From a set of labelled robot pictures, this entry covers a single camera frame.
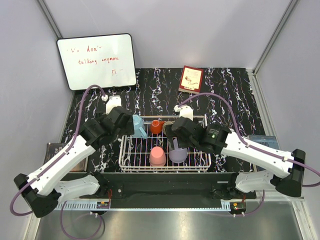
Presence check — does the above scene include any light blue ceramic mug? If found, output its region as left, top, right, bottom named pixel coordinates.
left=132, top=114, right=147, bottom=139

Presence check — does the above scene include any lavender plastic tumbler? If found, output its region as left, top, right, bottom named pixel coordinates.
left=168, top=138, right=188, bottom=164

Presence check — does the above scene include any orange small cup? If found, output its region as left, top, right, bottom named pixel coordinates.
left=149, top=120, right=165, bottom=135

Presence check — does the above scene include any pink plastic tumbler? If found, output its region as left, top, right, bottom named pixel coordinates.
left=149, top=146, right=167, bottom=167

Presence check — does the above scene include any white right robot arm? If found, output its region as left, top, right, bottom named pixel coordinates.
left=168, top=117, right=306, bottom=199

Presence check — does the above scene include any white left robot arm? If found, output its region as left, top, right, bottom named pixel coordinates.
left=14, top=106, right=134, bottom=218

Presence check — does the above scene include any grey ceramic mug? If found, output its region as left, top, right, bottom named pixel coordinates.
left=162, top=121, right=174, bottom=138

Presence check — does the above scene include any red white small book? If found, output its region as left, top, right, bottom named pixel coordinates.
left=178, top=65, right=204, bottom=94

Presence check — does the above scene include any dark tale two cities book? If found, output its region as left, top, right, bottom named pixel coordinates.
left=44, top=142, right=90, bottom=173

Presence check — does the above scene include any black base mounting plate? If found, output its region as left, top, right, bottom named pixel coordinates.
left=53, top=172, right=243, bottom=211

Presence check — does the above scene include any blue paperback book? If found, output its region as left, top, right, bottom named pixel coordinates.
left=247, top=134, right=280, bottom=150

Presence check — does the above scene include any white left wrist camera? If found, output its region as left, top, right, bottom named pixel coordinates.
left=105, top=95, right=122, bottom=114

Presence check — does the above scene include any white wire dish rack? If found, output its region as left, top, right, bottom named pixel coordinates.
left=118, top=115, right=212, bottom=173

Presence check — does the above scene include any white whiteboard black frame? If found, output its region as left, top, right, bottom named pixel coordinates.
left=56, top=33, right=137, bottom=91

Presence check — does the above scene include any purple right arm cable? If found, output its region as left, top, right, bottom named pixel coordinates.
left=177, top=92, right=320, bottom=188

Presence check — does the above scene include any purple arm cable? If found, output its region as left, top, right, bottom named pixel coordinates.
left=177, top=92, right=320, bottom=188
left=9, top=84, right=106, bottom=216

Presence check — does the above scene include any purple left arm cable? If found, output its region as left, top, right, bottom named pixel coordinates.
left=9, top=84, right=106, bottom=216

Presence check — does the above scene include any grey slotted cable duct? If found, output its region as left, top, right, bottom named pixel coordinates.
left=55, top=201, right=111, bottom=211

